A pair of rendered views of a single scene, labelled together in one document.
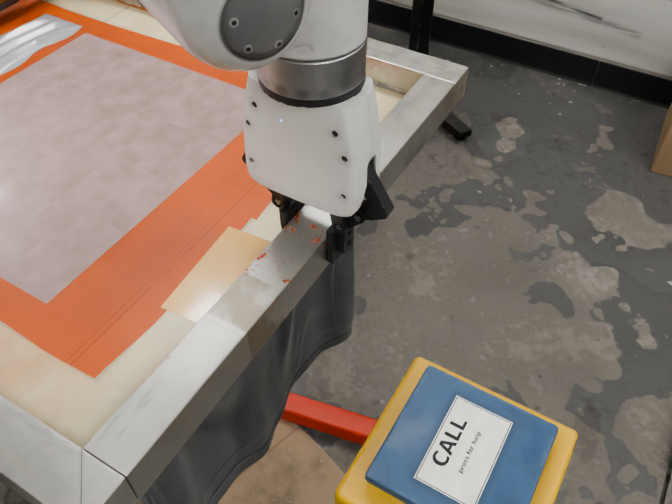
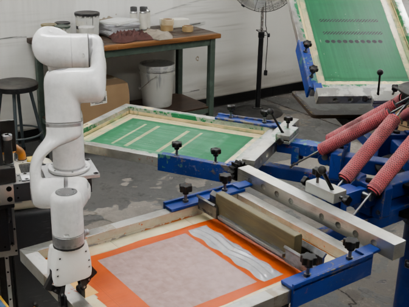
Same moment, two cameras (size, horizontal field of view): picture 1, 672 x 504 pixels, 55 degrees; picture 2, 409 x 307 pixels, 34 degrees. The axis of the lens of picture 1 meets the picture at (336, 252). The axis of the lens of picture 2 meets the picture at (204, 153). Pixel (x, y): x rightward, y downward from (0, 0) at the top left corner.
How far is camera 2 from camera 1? 1.78 m
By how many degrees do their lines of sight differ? 89
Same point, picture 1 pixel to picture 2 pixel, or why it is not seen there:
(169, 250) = (98, 281)
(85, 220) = (126, 268)
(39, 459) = (40, 246)
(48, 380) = not seen: hidden behind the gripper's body
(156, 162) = (145, 284)
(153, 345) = not seen: hidden behind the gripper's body
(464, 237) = not seen: outside the picture
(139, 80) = (205, 289)
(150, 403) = (38, 259)
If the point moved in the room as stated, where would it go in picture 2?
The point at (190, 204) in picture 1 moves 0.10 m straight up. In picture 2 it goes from (116, 287) to (115, 253)
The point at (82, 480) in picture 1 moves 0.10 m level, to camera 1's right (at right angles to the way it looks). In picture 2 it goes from (30, 250) to (6, 266)
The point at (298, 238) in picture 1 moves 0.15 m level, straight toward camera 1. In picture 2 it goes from (67, 289) to (14, 278)
